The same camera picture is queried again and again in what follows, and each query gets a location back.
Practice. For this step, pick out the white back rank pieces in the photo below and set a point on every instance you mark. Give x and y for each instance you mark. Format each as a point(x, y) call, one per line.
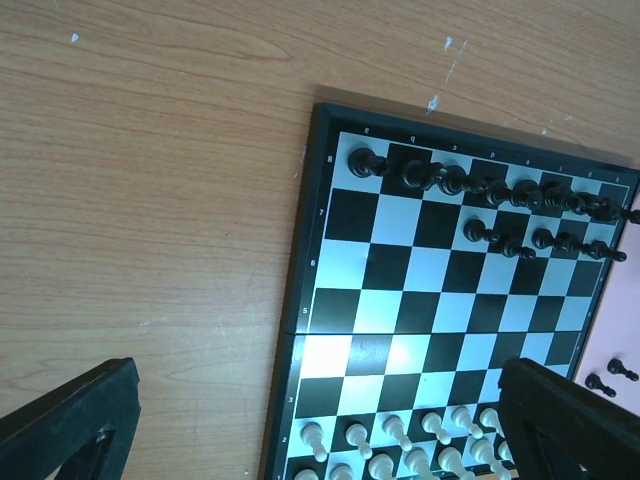
point(432, 449)

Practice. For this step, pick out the black queen chess piece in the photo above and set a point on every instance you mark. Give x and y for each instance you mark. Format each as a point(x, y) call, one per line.
point(497, 193)

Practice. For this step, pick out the black bishop chess piece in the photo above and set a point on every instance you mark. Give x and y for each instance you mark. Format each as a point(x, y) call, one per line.
point(455, 180)
point(559, 196)

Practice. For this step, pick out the pink plastic tray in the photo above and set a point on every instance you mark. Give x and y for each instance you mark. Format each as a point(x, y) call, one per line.
point(614, 333)

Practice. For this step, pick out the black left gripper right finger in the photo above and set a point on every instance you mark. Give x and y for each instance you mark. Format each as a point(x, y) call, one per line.
point(556, 429)

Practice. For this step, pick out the black pawn on board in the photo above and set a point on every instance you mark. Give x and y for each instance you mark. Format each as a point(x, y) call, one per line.
point(542, 238)
point(475, 230)

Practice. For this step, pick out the white pawn row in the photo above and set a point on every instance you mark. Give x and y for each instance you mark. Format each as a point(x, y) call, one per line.
point(362, 434)

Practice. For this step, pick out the black white chessboard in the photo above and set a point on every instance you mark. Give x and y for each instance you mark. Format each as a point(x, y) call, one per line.
point(388, 308)

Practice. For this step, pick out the black rook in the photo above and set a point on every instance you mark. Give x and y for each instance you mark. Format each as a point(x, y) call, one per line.
point(364, 162)
point(612, 211)

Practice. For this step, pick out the black king chess piece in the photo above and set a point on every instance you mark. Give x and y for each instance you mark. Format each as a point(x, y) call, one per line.
point(526, 193)

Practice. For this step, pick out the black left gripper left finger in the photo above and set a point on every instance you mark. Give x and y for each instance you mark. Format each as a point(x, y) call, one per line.
point(84, 429)

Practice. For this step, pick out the black knight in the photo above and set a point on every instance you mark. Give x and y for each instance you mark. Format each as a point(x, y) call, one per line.
point(590, 205)

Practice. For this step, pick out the black knight chess piece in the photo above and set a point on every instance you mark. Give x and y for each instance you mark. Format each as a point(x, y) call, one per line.
point(421, 174)

